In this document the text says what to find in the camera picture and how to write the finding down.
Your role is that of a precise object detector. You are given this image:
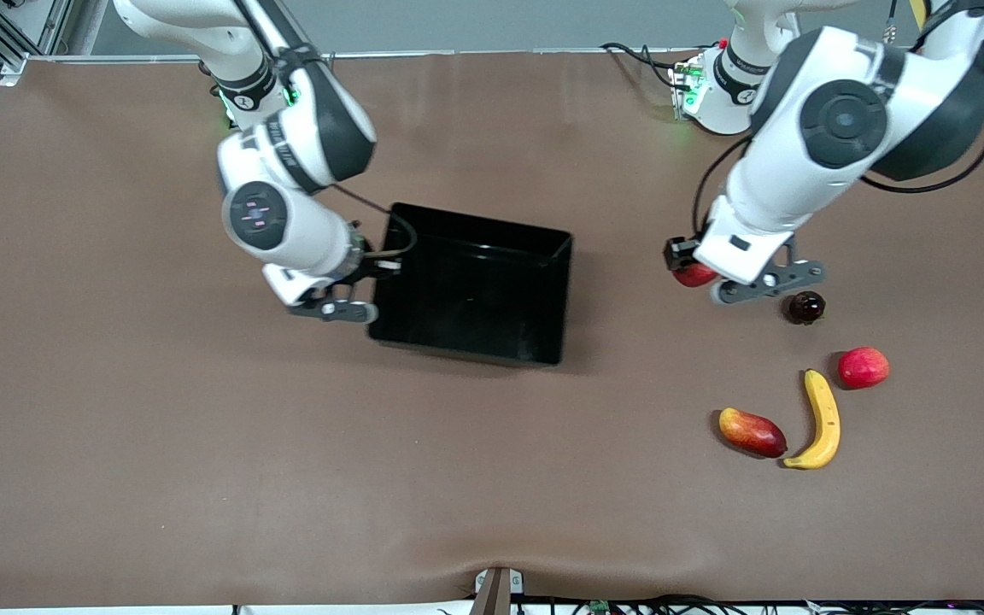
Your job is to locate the black rectangular plastic box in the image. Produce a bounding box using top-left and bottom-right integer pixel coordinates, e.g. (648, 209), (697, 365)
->
(366, 202), (574, 368)

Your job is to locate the grey metal table bracket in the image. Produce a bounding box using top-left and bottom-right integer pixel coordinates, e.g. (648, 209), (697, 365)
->
(473, 566), (525, 615)

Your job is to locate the brown table cover mat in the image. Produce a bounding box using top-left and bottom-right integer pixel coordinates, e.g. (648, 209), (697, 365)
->
(0, 47), (984, 609)

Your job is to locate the red peach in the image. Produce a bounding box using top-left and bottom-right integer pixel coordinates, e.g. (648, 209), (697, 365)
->
(837, 346), (891, 390)

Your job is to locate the black base power cable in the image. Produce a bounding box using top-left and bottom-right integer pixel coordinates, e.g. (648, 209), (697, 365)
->
(601, 41), (689, 91)

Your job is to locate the red yellow mango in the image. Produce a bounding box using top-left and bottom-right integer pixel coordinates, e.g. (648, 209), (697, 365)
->
(718, 407), (789, 460)

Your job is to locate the yellow banana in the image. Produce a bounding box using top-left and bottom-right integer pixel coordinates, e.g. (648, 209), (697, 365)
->
(782, 368), (842, 471)

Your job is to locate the dark purple round fruit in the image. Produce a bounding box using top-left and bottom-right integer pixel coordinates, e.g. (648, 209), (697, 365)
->
(787, 290), (827, 326)

